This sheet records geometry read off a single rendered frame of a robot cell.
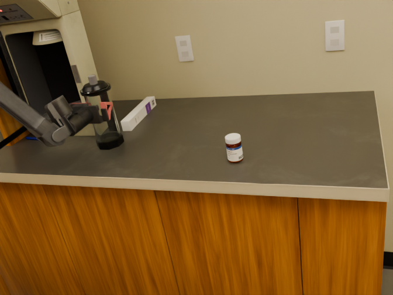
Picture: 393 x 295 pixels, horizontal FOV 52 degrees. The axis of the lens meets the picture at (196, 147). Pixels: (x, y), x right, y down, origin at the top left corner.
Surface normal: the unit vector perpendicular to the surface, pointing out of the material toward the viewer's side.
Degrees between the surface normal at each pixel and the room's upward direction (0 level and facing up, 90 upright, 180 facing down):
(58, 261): 90
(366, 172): 1
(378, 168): 0
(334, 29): 90
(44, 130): 72
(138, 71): 90
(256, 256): 90
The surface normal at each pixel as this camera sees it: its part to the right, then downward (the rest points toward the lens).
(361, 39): -0.32, 0.47
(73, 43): 0.94, 0.01
